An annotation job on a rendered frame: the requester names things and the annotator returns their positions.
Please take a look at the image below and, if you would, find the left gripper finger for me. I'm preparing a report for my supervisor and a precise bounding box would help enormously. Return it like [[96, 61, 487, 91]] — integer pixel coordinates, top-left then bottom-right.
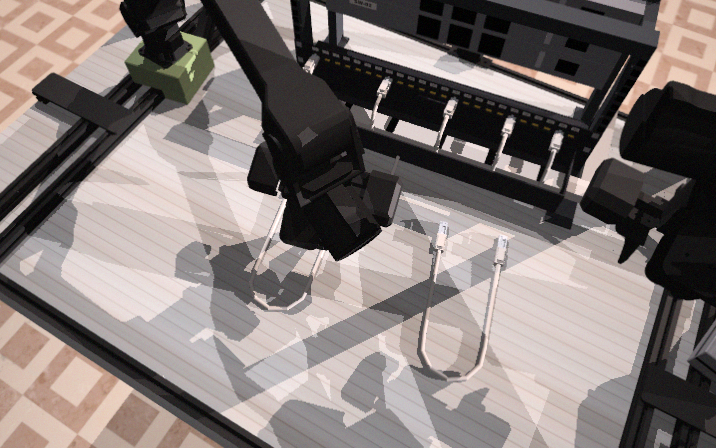
[[615, 224, 650, 264]]

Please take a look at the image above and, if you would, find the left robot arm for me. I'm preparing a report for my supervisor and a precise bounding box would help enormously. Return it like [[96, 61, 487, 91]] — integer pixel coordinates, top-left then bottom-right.
[[619, 81, 716, 308]]

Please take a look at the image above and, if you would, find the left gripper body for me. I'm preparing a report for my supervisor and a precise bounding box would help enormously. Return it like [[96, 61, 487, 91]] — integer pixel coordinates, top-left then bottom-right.
[[579, 158, 716, 237]]

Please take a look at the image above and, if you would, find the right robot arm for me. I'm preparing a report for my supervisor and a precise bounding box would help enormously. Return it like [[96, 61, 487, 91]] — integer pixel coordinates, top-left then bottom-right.
[[119, 0, 382, 261]]

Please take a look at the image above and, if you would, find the black patch panel rack frame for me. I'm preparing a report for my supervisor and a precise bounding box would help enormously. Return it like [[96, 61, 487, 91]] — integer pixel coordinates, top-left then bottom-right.
[[290, 0, 661, 178]]

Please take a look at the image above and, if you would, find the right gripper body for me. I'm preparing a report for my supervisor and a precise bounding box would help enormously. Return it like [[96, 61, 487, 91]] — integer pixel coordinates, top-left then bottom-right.
[[247, 141, 403, 228]]

